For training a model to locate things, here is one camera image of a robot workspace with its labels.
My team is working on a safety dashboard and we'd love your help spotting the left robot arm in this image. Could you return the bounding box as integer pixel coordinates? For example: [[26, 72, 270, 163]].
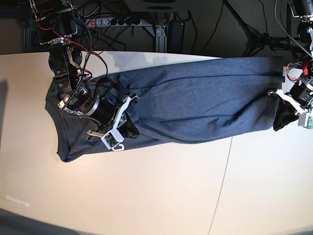
[[273, 0, 313, 131]]

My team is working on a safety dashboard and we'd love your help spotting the grey box with speaker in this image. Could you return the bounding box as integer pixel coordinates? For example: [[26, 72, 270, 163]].
[[124, 0, 196, 12]]

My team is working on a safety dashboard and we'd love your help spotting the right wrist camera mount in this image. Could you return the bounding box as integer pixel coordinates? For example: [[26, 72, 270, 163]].
[[87, 94, 139, 151]]

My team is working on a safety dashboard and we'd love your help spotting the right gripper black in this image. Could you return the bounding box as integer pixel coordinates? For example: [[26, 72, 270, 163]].
[[84, 96, 139, 139]]

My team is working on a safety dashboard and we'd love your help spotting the black tripod stand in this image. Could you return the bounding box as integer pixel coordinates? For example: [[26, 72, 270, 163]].
[[222, 0, 299, 59]]

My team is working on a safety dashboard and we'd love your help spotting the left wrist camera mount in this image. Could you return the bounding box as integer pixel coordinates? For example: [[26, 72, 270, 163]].
[[267, 89, 313, 129]]

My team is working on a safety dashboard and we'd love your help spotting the white power strip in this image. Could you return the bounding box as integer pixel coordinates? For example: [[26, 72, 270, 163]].
[[86, 17, 144, 28]]

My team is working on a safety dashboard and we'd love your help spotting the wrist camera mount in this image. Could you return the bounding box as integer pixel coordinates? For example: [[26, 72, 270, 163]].
[[267, 89, 313, 129], [87, 94, 139, 151]]

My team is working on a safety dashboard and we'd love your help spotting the black power adapter brick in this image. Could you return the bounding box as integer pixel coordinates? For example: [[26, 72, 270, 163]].
[[167, 20, 185, 53]]

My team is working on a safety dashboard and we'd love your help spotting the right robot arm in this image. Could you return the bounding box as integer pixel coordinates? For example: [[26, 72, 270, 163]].
[[30, 0, 139, 139]]

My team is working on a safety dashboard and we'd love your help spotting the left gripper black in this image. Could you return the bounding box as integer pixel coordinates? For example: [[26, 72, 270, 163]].
[[273, 82, 313, 131]]

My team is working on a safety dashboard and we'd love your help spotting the aluminium frame post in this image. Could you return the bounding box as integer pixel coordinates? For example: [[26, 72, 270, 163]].
[[143, 12, 171, 53]]

